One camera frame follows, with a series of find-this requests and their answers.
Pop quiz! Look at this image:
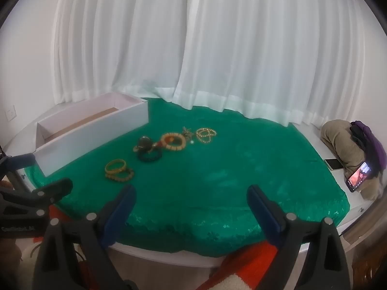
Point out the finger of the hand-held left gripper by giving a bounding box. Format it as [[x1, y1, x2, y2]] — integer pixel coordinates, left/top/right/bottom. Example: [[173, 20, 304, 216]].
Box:
[[0, 153, 37, 192], [33, 178, 74, 211]]

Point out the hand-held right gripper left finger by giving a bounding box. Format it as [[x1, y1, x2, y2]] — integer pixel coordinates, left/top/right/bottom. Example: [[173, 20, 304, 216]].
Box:
[[33, 184, 137, 290]]

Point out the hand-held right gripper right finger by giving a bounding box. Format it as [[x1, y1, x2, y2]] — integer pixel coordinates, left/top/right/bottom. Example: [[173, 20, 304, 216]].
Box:
[[246, 185, 353, 290]]

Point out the white cardboard box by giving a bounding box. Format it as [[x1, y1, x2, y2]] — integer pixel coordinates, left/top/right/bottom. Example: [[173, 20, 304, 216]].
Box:
[[35, 92, 149, 178]]

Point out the cream block bracelet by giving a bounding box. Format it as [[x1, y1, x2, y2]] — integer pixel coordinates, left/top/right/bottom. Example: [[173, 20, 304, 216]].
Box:
[[153, 132, 187, 152]]

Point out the gold bead bracelet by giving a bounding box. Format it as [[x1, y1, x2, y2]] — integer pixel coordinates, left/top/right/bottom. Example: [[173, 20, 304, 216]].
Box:
[[195, 127, 217, 144]]

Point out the yellow bangle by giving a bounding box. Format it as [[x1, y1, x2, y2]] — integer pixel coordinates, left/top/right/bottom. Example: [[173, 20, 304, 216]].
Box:
[[104, 159, 126, 174]]

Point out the green lace cloth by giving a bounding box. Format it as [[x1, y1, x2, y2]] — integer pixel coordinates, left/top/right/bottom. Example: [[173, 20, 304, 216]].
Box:
[[22, 97, 351, 259]]

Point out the white phone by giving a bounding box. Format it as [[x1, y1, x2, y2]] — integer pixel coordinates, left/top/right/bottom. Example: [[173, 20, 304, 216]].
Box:
[[324, 158, 344, 171]]

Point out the phone with lit screen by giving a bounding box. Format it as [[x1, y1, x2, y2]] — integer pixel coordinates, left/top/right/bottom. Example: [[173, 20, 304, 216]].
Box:
[[345, 161, 372, 193]]

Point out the khaki cloth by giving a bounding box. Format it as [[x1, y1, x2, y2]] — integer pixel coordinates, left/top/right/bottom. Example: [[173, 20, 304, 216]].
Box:
[[320, 120, 384, 200]]

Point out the brown wooden furniture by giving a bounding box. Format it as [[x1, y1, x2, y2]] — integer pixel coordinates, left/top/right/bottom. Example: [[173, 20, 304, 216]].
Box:
[[351, 239, 387, 290]]

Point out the purple cloth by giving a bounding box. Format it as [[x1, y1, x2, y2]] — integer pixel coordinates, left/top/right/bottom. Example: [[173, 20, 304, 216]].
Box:
[[350, 120, 387, 176]]

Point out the white curtain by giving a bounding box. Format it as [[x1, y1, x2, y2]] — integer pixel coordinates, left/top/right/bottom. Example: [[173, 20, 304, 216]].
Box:
[[53, 0, 194, 106], [172, 0, 368, 128]]

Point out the yellow beaded bracelet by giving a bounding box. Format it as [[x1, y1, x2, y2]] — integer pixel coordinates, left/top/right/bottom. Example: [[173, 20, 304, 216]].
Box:
[[105, 169, 135, 182]]

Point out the dark green beaded bracelet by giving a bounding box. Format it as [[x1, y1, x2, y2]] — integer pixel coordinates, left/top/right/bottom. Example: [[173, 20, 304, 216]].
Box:
[[137, 150, 163, 163]]

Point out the dark brown round bracelet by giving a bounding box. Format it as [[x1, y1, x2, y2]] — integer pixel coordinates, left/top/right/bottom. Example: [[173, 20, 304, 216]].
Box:
[[133, 136, 153, 153]]

